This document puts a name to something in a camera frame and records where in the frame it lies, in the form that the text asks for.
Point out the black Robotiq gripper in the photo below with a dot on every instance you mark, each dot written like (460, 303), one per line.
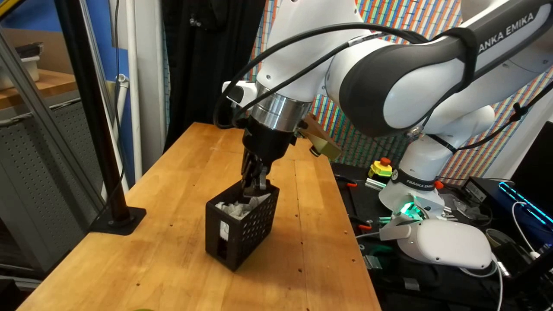
(264, 140)

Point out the black perforated box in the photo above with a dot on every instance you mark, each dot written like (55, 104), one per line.
(242, 230)

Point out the yellow red emergency stop button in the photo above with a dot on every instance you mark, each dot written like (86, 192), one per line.
(380, 168)

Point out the black curtain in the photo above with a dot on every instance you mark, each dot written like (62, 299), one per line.
(195, 63)

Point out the teal white small device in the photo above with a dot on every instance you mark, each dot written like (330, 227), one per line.
(411, 210)

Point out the black pole stand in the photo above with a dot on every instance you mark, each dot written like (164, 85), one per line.
(92, 114)

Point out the white VR headset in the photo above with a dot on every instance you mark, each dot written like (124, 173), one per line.
(446, 242)

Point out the colourful patterned backdrop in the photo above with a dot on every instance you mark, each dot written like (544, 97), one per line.
(403, 18)

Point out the grey perforated metal panel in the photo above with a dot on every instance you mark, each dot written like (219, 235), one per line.
(35, 173)

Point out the wooden shelf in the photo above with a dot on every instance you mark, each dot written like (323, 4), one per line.
(40, 87)

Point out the blue crate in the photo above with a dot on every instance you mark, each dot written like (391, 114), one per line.
(527, 213)

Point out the olive wrist camera block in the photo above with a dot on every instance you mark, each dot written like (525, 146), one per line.
(320, 139)

